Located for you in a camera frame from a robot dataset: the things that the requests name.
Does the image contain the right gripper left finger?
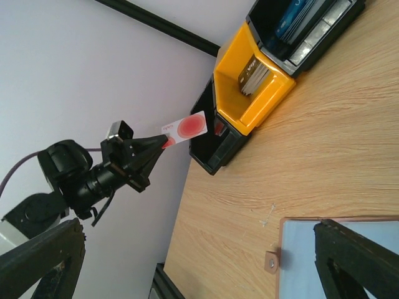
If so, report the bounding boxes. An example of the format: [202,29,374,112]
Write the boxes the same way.
[1,218,85,298]

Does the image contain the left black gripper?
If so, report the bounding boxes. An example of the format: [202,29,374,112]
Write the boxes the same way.
[100,135,168,192]

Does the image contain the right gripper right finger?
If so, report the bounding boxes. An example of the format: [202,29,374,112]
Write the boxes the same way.
[314,219,398,298]

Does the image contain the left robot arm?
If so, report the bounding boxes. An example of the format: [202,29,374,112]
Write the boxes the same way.
[3,135,168,239]

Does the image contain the white red card stack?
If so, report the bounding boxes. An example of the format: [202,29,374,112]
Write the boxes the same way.
[214,120,226,136]

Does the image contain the black VIP card stack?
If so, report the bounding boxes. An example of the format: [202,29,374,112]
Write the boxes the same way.
[238,55,270,96]

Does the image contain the blue card stack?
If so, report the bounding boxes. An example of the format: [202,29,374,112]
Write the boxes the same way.
[275,0,315,43]

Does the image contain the left black bin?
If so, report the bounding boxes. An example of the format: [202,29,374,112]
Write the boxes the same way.
[189,77,252,175]

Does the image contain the black bin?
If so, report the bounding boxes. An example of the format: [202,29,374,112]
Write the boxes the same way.
[246,1,365,78]
[189,77,252,175]

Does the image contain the yellow middle bin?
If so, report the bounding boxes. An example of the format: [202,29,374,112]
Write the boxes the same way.
[213,23,296,135]

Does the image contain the right black bin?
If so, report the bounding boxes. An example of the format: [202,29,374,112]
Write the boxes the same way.
[246,1,365,78]

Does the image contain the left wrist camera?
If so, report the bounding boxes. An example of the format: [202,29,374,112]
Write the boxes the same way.
[106,120,133,142]

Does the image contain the black enclosure frame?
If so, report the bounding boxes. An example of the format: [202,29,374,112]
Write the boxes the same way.
[96,0,220,57]

